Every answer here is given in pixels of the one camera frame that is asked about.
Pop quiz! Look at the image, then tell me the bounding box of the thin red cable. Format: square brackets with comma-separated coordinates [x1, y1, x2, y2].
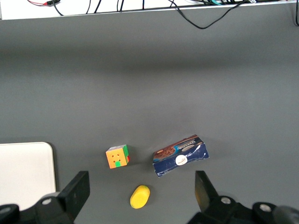
[27, 0, 53, 7]

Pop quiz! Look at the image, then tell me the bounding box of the orange and green puzzle cube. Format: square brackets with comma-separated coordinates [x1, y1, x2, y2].
[105, 144, 130, 169]

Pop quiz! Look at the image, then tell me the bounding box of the white rectangular tray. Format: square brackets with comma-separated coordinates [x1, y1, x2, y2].
[0, 141, 57, 206]

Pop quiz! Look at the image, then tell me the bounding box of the blue chocolate cookie box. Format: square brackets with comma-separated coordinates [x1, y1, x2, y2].
[153, 134, 209, 178]

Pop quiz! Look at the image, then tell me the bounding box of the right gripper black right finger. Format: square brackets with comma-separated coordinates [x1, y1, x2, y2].
[195, 170, 219, 213]

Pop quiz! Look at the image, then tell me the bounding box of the yellow lemon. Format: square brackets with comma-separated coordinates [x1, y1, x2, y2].
[129, 185, 151, 210]

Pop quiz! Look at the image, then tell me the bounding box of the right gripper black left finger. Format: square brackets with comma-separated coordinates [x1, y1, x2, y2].
[57, 171, 91, 221]

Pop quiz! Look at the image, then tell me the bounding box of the long looping black cable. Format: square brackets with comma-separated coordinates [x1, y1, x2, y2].
[171, 0, 248, 30]

